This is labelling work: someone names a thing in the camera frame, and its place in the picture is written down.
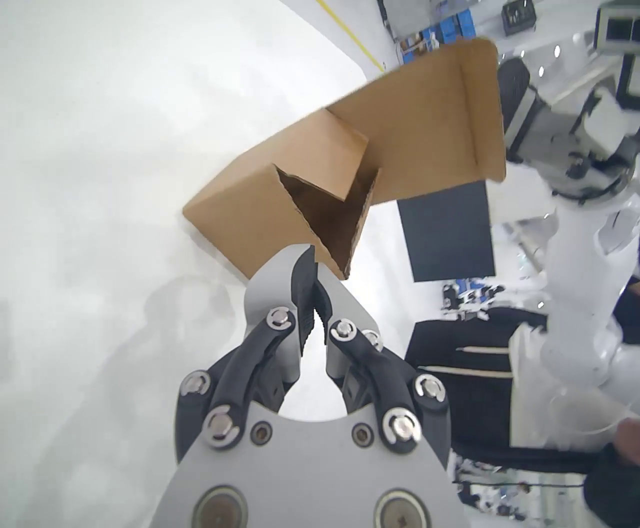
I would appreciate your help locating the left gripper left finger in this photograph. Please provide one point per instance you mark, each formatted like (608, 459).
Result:
(272, 295)

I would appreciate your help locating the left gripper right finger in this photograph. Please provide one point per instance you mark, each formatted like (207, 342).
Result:
(350, 320)

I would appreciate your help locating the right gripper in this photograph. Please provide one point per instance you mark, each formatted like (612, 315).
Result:
(555, 140)

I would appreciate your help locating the small brown carton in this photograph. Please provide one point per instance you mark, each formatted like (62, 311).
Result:
(425, 120)

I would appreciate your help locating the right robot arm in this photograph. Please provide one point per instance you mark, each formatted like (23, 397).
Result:
(580, 280)

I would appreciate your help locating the dark partition panel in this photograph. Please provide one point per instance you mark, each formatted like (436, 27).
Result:
(447, 235)

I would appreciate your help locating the person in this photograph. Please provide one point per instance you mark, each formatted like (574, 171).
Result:
(470, 390)

